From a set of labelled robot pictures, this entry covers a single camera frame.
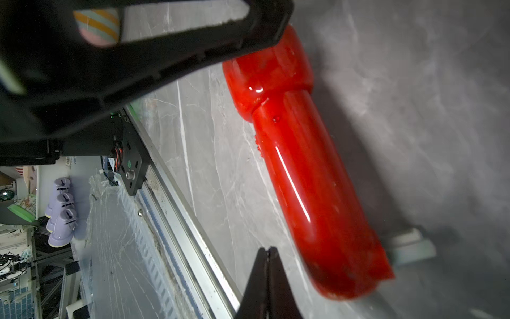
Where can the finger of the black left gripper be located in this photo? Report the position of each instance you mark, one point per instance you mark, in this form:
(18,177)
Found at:
(54,82)

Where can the pink pig plush striped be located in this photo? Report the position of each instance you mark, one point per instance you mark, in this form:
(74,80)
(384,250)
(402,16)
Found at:
(99,27)

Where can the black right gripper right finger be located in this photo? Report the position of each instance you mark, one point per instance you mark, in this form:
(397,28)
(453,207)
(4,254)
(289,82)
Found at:
(281,302)

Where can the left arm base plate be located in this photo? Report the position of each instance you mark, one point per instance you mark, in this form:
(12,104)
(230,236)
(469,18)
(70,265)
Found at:
(130,155)

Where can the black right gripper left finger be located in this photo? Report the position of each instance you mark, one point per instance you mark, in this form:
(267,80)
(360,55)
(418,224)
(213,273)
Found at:
(254,304)

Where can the red flashlight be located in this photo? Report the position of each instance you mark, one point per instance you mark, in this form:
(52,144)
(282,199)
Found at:
(341,253)

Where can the lavender flashlights outside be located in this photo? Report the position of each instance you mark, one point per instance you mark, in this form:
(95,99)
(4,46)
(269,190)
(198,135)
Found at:
(62,214)

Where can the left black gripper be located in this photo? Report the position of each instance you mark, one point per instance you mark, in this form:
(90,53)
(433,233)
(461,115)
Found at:
(98,139)

